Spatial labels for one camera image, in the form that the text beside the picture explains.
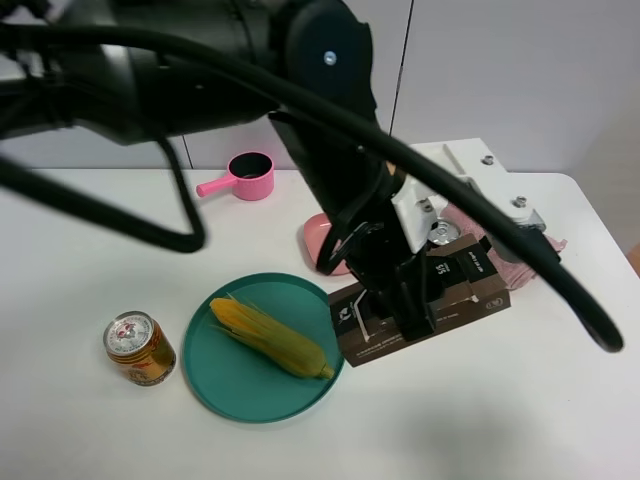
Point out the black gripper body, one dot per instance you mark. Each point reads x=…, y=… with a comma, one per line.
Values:
x=366, y=233

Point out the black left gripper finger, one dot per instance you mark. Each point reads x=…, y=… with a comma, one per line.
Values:
x=414, y=316

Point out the brown capsule box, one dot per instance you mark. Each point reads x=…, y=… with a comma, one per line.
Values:
x=463, y=286

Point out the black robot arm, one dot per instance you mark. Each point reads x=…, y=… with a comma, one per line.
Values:
x=148, y=71

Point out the red drink can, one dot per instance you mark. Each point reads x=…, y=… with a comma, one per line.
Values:
x=443, y=232

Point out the pink square plate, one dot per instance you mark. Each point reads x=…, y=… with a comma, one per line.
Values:
x=313, y=233

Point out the pink rolled towel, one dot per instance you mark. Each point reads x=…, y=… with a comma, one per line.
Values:
x=515, y=275

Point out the toy corn cob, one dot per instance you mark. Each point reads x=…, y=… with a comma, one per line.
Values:
x=254, y=328

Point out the teal round plate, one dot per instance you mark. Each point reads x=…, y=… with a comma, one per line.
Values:
x=243, y=385

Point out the pink toy saucepan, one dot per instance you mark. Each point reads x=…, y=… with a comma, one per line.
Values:
x=249, y=175

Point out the gold drink can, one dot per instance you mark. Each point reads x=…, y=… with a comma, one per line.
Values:
x=139, y=349

